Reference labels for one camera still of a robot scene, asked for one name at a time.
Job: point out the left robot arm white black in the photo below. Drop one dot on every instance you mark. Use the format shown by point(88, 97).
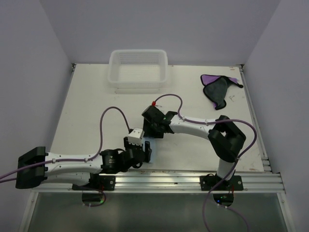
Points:
point(38, 167)

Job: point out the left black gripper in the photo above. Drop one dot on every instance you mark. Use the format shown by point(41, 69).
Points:
point(147, 151)

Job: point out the aluminium mounting rail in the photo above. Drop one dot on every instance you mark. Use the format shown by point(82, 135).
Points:
point(188, 182)

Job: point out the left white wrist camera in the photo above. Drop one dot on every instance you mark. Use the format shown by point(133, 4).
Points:
point(135, 137)

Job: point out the right black base bracket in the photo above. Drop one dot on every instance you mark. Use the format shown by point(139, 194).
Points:
point(207, 182)

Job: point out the white plastic basket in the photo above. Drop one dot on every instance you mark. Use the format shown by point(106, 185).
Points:
point(138, 68)

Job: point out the purple and grey towel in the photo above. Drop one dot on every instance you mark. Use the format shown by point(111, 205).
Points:
point(215, 88)

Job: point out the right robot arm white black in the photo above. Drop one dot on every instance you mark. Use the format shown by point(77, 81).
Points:
point(226, 138)

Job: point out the left black base bracket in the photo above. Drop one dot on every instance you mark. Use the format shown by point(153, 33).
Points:
point(106, 181)

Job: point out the light blue towel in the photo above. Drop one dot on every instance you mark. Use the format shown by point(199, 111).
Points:
point(153, 146)

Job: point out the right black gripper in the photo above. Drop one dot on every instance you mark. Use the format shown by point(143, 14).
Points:
point(147, 131)

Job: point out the black base bracket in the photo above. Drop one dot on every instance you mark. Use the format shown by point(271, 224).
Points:
point(106, 181)
point(207, 182)

